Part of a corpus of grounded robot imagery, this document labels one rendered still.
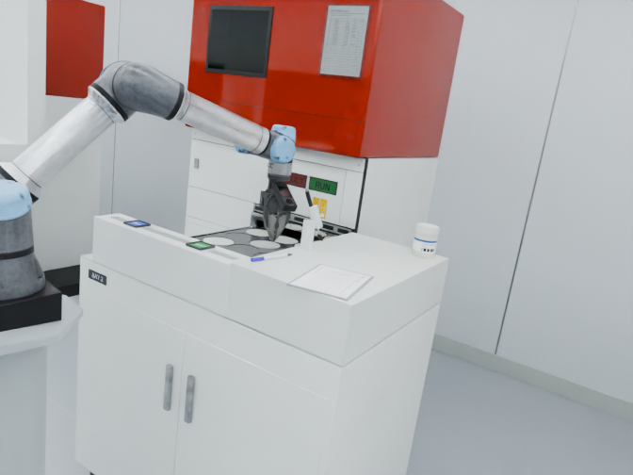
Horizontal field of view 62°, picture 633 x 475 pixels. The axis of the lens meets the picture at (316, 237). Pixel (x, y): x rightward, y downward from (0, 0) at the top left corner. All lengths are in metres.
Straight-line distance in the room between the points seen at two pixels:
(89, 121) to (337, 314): 0.75
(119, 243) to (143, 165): 3.26
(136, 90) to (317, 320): 0.67
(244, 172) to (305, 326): 1.00
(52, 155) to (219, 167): 0.91
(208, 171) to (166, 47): 2.57
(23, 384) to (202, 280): 0.46
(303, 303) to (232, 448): 0.48
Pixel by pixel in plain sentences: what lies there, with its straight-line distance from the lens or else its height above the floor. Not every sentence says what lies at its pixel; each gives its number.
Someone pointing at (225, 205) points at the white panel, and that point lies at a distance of 2.16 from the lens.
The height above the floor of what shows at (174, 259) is 0.92.
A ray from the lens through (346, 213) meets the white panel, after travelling 1.82.
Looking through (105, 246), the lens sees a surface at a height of 0.88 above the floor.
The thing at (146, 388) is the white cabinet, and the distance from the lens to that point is 1.68.
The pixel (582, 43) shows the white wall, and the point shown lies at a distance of 3.13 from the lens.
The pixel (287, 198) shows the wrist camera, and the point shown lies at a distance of 1.60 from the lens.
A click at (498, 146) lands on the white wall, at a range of 3.15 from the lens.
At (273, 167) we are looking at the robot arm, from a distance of 1.64.
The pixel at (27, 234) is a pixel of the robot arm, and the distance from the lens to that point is 1.30.
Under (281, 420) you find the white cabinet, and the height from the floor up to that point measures 0.62.
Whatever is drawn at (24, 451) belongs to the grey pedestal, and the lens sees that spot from 1.48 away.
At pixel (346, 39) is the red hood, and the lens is 1.79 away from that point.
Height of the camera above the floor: 1.36
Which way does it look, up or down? 14 degrees down
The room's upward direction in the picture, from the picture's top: 8 degrees clockwise
